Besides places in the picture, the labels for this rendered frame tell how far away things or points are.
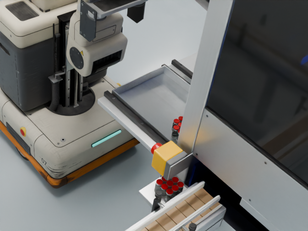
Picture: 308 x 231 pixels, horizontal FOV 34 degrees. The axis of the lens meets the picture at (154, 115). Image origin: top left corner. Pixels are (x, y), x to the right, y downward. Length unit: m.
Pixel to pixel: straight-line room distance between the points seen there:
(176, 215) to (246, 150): 0.29
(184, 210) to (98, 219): 1.13
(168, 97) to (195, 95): 0.50
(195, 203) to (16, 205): 1.31
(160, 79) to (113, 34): 0.42
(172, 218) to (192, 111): 0.31
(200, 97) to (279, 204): 0.34
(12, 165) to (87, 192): 0.43
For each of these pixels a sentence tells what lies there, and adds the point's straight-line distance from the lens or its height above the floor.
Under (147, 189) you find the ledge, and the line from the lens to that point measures 1.58.
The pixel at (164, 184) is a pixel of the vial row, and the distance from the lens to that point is 1.53.
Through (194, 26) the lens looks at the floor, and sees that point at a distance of 3.91.
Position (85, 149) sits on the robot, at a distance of 2.51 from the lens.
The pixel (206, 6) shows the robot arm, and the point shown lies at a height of 1.26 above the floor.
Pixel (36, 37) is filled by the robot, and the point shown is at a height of 0.73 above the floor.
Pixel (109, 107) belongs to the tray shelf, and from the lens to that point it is 1.81.
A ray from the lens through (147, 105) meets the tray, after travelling 1.83.
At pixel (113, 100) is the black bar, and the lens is 1.81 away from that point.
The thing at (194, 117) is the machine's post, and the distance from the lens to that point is 1.42.
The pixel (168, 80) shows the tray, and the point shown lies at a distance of 1.95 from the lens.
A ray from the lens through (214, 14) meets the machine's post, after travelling 1.24.
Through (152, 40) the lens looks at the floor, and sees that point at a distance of 3.69.
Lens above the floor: 2.11
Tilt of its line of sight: 43 degrees down
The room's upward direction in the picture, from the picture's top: 10 degrees clockwise
